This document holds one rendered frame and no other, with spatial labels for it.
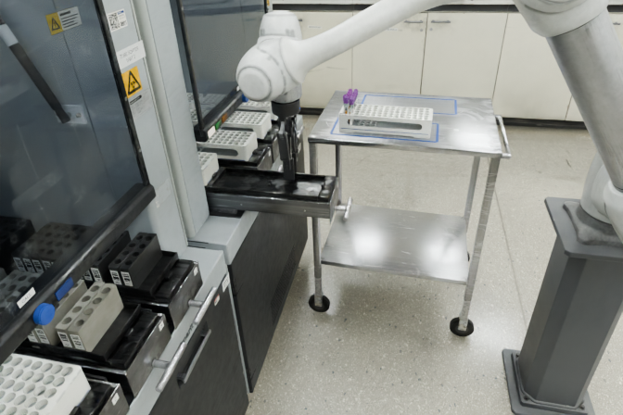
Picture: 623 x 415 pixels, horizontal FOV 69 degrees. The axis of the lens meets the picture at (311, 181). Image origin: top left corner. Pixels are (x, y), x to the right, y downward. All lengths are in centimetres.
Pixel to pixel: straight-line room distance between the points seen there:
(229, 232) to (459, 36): 254
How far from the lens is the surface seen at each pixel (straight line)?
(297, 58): 95
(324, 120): 160
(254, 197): 122
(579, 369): 171
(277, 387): 178
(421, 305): 205
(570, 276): 145
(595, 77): 96
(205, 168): 127
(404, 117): 148
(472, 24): 340
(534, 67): 355
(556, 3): 85
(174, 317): 99
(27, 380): 87
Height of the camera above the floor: 147
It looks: 31 degrees down
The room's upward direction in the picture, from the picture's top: 2 degrees counter-clockwise
